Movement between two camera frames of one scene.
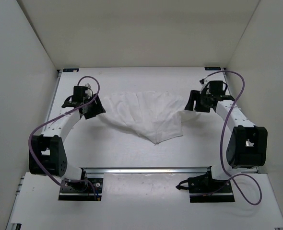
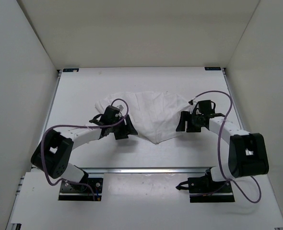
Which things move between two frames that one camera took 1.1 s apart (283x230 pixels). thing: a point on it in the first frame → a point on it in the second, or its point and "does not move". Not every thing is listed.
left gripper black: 99,108 → 128,128
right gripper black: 195,95 → 186,116
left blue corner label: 70,70 does not move
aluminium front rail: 147,170 does not move
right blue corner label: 212,68 does not move
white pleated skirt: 156,116 does not move
